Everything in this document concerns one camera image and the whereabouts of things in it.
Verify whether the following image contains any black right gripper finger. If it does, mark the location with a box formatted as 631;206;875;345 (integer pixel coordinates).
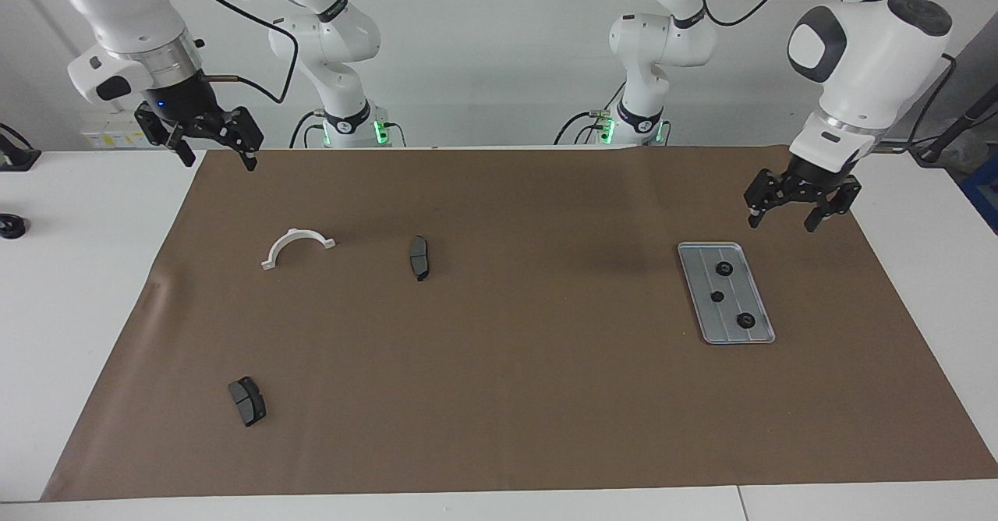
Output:
134;104;196;168
204;106;264;172

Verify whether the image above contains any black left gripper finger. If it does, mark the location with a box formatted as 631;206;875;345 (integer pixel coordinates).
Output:
743;168;793;229
803;176;862;233

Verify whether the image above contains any silver metal tray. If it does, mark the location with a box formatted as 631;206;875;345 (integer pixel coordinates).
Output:
677;242;777;346

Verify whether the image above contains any black stand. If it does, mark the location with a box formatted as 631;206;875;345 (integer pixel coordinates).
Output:
908;84;998;165

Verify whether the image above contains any white semicircular plastic clamp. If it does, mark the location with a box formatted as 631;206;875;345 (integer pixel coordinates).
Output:
261;228;337;271

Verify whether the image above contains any blue crate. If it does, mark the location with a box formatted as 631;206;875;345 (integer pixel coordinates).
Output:
961;158;998;233

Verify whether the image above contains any thick dark brake pad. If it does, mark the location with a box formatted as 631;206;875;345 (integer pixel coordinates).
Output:
228;377;267;428

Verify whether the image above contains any brown table mat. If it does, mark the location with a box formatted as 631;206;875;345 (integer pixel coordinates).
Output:
41;147;998;502

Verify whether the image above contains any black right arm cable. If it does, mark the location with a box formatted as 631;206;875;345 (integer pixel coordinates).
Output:
187;0;299;106

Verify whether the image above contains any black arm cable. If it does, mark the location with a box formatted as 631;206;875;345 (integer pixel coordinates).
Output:
696;0;958;153
187;0;299;106

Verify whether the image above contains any black base cable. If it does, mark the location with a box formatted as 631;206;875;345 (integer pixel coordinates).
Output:
290;110;328;149
555;76;628;146

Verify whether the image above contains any white wall socket box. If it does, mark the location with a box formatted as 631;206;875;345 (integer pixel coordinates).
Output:
80;114;150;150

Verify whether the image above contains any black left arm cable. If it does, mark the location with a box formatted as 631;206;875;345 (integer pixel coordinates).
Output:
696;0;958;153

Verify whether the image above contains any black table clamp mount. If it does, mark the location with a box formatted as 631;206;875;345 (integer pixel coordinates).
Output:
0;123;41;172

